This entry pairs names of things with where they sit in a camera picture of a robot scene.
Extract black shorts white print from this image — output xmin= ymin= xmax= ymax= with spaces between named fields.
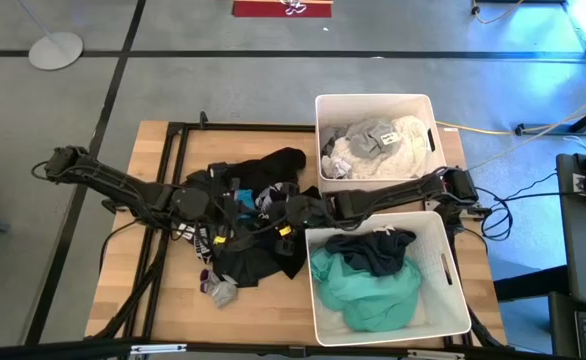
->
xmin=172 ymin=222 xmax=214 ymax=265

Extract bright blue garment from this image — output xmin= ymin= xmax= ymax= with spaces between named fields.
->
xmin=235 ymin=188 xmax=258 ymax=214

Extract black pants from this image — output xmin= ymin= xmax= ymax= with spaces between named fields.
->
xmin=267 ymin=185 xmax=324 ymax=280

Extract large black garment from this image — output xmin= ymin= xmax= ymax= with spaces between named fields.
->
xmin=185 ymin=146 xmax=308 ymax=201

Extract dark blue garment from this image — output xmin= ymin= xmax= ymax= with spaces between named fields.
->
xmin=325 ymin=228 xmax=418 ymax=278

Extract teal green garment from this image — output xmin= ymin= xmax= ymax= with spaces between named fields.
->
xmin=310 ymin=247 xmax=423 ymax=333

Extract white garment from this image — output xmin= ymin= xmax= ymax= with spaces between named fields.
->
xmin=322 ymin=114 xmax=430 ymax=180

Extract small black garment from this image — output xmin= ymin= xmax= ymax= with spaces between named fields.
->
xmin=211 ymin=239 xmax=282 ymax=289

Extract grey and purple sock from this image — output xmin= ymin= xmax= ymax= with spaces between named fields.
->
xmin=200 ymin=268 xmax=239 ymax=309

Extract small light grey cloth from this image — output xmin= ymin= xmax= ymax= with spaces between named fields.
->
xmin=321 ymin=154 xmax=353 ymax=180

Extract white textured plastic bin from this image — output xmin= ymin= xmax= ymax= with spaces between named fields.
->
xmin=314 ymin=93 xmax=448 ymax=195
xmin=303 ymin=209 xmax=473 ymax=348

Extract red mat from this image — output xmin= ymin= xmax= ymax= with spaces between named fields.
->
xmin=231 ymin=0 xmax=334 ymax=19

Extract black rig beam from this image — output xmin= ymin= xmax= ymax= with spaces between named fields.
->
xmin=0 ymin=337 xmax=586 ymax=360

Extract round grey floor stand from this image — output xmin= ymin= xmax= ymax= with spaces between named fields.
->
xmin=16 ymin=0 xmax=85 ymax=72

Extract black floor stand bar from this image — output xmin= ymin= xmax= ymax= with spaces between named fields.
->
xmin=515 ymin=97 xmax=586 ymax=137

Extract black table frame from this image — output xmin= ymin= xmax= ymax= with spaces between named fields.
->
xmin=90 ymin=110 xmax=507 ymax=351

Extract silver bracket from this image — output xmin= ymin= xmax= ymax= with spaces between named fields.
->
xmin=406 ymin=349 xmax=467 ymax=360
xmin=130 ymin=342 xmax=188 ymax=356

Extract yellow floor cable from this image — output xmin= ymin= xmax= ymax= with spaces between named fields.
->
xmin=435 ymin=102 xmax=586 ymax=137

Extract white cord bundle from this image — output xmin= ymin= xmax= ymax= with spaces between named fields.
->
xmin=280 ymin=0 xmax=308 ymax=16

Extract white floor cable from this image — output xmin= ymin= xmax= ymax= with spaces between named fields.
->
xmin=467 ymin=82 xmax=586 ymax=171

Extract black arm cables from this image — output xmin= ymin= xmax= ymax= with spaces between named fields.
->
xmin=475 ymin=172 xmax=586 ymax=242

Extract short yellow cable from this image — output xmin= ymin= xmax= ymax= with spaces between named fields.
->
xmin=471 ymin=0 xmax=525 ymax=25

